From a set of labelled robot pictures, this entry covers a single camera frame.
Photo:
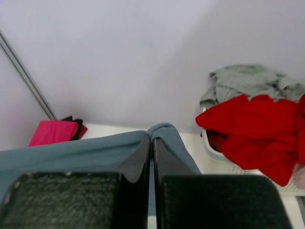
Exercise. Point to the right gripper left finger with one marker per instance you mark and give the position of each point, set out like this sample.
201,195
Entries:
81,200

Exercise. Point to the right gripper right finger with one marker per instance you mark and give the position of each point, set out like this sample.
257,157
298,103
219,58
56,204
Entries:
186,200

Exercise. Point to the blue grey t shirt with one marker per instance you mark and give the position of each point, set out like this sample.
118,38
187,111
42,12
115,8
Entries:
89,155

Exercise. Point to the folded black t shirt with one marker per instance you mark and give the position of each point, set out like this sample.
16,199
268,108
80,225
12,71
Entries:
78,122

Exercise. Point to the folded dark red t shirt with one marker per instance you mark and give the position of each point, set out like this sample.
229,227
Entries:
81,132

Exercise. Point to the folded pink t shirt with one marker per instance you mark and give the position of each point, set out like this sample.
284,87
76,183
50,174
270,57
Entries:
51,132

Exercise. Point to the white plastic laundry basket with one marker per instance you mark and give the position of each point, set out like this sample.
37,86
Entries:
217,163

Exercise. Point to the light pink t shirt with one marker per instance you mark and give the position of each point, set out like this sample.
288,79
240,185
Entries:
299,176

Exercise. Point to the left corner aluminium profile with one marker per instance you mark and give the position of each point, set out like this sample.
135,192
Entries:
26,76

